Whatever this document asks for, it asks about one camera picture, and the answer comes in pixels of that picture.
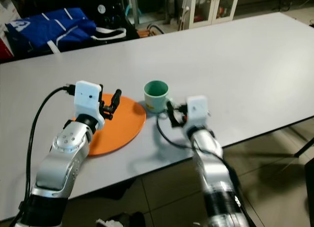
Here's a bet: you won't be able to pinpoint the white black robot foot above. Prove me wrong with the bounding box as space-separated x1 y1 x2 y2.
96 216 143 227

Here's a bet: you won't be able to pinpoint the orange plastic plate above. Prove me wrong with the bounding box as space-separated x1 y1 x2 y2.
70 93 147 157

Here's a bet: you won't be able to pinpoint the red white cardboard box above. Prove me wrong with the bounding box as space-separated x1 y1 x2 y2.
0 0 21 37

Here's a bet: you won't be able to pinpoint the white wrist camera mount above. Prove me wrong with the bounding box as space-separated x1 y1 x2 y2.
185 95 209 133
73 81 105 129

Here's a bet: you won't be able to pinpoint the blue fabric bag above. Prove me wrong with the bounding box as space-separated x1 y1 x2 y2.
5 7 97 55

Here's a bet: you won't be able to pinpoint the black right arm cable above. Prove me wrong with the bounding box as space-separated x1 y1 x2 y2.
157 114 197 150

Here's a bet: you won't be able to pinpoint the black backpack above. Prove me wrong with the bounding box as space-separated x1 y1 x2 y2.
87 0 142 41

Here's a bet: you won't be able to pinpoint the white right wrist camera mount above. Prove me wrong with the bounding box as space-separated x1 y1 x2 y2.
185 95 209 133

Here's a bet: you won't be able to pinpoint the white glass-door cabinet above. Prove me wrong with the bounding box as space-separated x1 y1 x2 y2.
172 0 242 31

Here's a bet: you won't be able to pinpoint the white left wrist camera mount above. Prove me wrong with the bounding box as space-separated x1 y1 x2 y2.
73 81 105 129

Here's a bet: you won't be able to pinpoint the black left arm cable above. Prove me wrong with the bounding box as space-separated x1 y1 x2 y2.
26 85 77 211

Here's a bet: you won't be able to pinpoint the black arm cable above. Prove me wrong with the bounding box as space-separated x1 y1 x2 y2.
157 114 197 150
26 85 77 211

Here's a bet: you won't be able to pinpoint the green ceramic mug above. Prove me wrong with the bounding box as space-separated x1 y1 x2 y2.
143 80 173 114

